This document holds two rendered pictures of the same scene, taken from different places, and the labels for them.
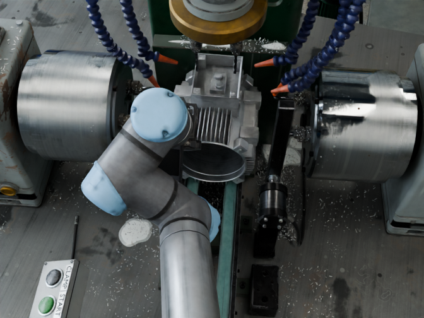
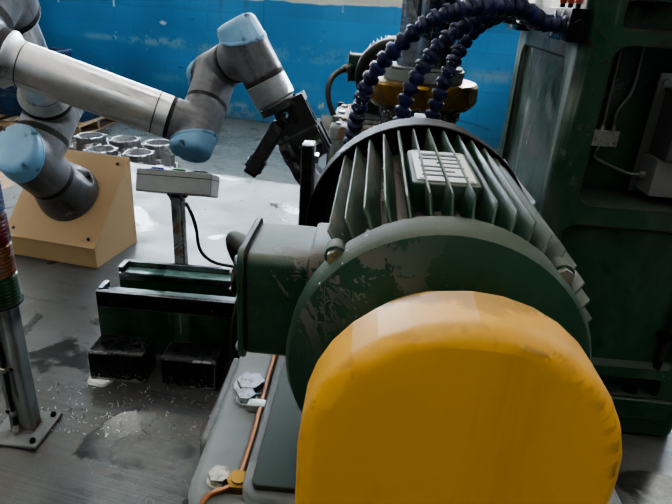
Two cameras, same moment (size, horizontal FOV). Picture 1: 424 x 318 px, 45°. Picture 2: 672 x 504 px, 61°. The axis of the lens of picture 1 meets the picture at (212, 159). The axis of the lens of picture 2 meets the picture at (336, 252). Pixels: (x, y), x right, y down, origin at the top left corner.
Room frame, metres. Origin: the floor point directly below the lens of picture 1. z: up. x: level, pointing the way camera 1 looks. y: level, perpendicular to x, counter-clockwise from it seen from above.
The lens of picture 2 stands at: (0.59, -0.97, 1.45)
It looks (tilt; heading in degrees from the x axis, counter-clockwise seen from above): 24 degrees down; 88
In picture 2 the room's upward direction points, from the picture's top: 4 degrees clockwise
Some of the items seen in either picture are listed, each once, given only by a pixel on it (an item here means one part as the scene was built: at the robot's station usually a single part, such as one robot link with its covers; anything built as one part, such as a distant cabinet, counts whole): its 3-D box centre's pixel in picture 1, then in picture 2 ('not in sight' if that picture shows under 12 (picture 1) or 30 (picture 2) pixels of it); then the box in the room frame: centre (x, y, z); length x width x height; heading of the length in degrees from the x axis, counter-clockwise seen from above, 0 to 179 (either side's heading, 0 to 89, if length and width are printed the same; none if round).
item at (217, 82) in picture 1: (217, 86); not in sight; (0.74, -0.01, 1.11); 0.12 x 0.11 x 0.07; 174
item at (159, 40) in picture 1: (220, 84); not in sight; (0.87, -0.02, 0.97); 0.30 x 0.11 x 0.34; 85
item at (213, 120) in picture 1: (215, 127); not in sight; (0.70, -0.01, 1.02); 0.20 x 0.19 x 0.19; 174
